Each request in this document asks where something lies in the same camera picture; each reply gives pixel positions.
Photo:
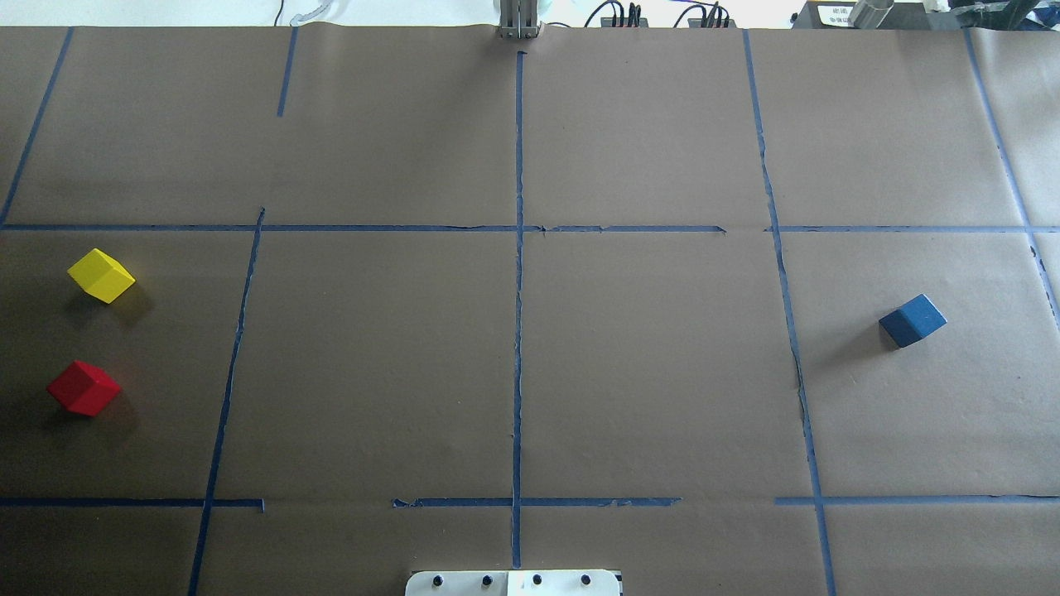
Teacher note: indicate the blue wooden block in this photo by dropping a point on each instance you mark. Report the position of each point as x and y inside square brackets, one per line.
[914, 321]

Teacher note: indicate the yellow wooden block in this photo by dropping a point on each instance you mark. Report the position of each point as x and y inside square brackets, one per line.
[101, 276]

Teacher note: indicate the red wooden block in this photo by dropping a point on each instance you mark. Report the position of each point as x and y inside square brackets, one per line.
[83, 389]

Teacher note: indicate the brown paper table cover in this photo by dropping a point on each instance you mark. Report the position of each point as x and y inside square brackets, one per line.
[411, 300]

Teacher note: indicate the left black power strip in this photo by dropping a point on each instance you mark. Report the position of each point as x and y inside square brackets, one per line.
[619, 15]

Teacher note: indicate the black power strip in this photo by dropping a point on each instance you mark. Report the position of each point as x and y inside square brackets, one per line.
[619, 15]
[705, 15]

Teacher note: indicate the right black power strip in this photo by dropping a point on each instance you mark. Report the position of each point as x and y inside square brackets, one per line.
[705, 15]

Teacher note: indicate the aluminium profile post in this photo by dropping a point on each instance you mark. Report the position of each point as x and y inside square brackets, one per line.
[518, 19]

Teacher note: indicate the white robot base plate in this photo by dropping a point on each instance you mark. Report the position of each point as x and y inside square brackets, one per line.
[516, 582]

